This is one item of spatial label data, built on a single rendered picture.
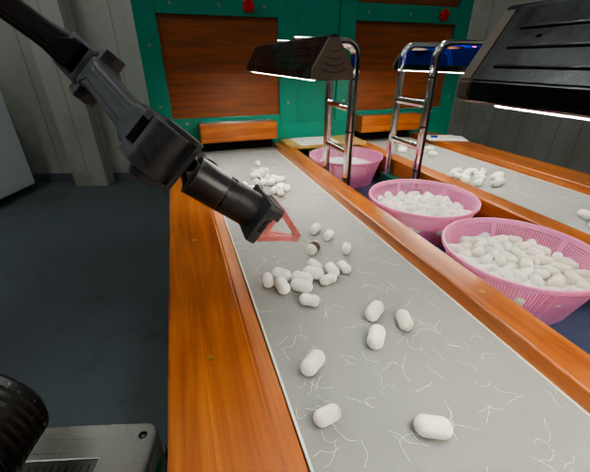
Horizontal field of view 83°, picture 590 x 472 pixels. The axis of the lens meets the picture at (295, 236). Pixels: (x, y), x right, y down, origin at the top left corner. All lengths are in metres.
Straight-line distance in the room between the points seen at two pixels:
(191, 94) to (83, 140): 2.35
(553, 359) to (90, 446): 0.72
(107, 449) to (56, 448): 0.09
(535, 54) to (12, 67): 3.93
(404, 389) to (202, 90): 1.23
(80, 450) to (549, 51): 0.82
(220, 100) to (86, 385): 1.19
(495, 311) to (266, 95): 1.17
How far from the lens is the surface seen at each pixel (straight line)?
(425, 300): 0.57
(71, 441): 0.80
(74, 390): 1.57
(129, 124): 0.52
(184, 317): 0.49
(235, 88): 1.42
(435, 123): 1.85
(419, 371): 0.46
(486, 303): 0.56
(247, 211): 0.49
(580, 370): 0.51
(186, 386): 0.41
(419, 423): 0.39
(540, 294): 0.64
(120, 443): 0.76
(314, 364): 0.42
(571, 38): 0.31
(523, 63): 0.32
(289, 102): 1.47
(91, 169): 3.72
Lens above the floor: 1.07
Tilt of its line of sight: 28 degrees down
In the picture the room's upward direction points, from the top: straight up
